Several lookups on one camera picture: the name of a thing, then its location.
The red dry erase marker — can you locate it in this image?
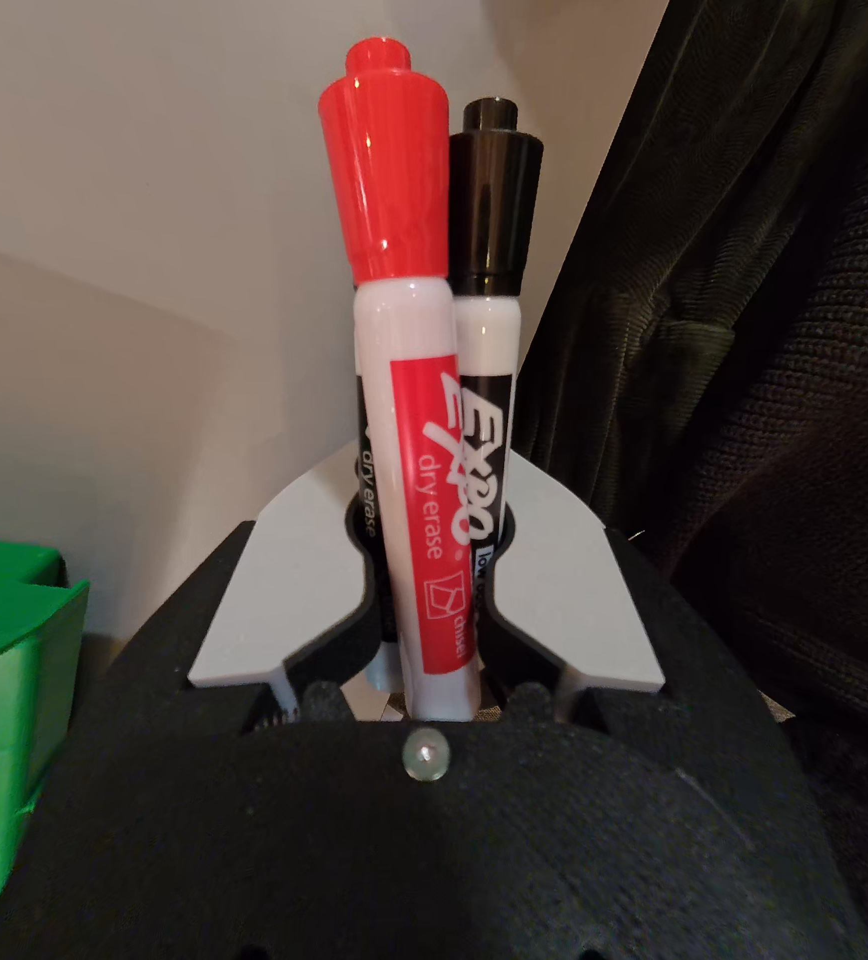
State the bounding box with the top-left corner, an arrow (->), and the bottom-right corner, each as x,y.
317,36 -> 483,723

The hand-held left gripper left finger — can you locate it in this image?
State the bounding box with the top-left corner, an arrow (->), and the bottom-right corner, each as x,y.
188,450 -> 405,706

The black dry erase marker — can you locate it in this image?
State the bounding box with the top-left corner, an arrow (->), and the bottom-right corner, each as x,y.
449,96 -> 546,579
355,285 -> 406,690

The green plastic bin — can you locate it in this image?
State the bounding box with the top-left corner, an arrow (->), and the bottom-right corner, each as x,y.
0,534 -> 91,924

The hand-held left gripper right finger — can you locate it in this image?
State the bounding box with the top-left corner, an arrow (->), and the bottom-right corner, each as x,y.
479,450 -> 667,723

